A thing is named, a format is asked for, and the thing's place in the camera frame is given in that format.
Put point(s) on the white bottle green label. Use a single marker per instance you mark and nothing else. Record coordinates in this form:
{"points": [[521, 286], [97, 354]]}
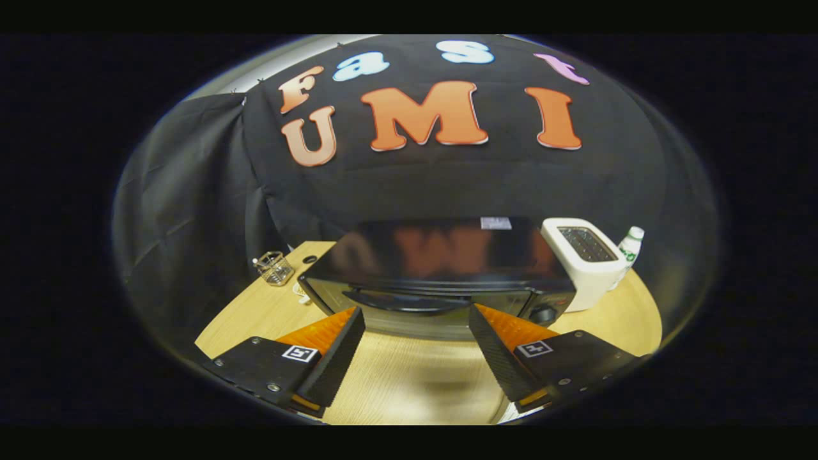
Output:
{"points": [[629, 249]]}

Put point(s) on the white pop-up toaster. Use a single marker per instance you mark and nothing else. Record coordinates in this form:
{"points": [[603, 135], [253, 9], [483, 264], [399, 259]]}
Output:
{"points": [[588, 281]]}

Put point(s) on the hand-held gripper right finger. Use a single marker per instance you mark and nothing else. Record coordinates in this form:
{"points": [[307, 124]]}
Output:
{"points": [[495, 361]]}

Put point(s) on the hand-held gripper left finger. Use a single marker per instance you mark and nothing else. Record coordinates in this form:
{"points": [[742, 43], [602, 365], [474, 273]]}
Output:
{"points": [[335, 361]]}

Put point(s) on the small white patterned dish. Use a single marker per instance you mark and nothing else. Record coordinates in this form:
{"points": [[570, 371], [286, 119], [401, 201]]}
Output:
{"points": [[300, 292]]}

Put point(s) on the black toaster oven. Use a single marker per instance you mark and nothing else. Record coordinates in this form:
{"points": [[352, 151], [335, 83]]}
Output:
{"points": [[447, 255]]}

